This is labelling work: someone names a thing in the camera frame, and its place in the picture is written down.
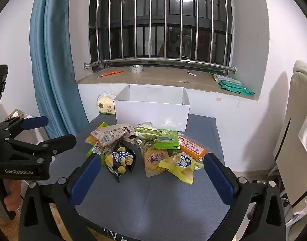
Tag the steel window guard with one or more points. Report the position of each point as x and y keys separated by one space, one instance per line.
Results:
x=158 y=61

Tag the yellow-green snack packet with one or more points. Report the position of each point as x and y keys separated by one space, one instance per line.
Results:
x=93 y=144

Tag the white green wipes pack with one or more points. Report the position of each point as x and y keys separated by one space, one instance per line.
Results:
x=227 y=79

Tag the blue curtain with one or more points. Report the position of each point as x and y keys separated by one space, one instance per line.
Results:
x=55 y=67

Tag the brown round cookie packet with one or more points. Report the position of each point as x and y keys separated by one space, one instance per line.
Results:
x=153 y=160

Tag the black yellow snack packet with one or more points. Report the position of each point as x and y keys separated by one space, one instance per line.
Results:
x=119 y=159

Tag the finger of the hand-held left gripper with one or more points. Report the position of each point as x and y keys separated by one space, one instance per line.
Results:
x=34 y=122
x=60 y=143

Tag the small cardboard box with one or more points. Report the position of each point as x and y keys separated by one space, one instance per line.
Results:
x=15 y=115

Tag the white orange snack packet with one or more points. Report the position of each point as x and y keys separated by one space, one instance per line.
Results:
x=110 y=134

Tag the orange pen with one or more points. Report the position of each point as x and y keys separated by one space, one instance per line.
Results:
x=110 y=73

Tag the wrapped toilet paper pack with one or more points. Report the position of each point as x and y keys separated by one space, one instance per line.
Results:
x=105 y=104

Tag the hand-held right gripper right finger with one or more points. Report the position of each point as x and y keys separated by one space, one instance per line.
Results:
x=220 y=180

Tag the person's left hand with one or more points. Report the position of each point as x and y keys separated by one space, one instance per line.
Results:
x=11 y=198

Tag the clear tape roll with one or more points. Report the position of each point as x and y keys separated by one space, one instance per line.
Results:
x=136 y=68

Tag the green seaweed snack packet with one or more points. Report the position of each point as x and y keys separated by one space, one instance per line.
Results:
x=167 y=138

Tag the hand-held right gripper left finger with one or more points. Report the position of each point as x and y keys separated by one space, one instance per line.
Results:
x=84 y=180

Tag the green pea snack packet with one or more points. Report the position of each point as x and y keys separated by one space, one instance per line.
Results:
x=144 y=130

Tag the white cardboard box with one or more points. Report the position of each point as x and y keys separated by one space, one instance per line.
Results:
x=151 y=115

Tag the silver foil snack packet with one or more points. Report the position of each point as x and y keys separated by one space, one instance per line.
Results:
x=136 y=140

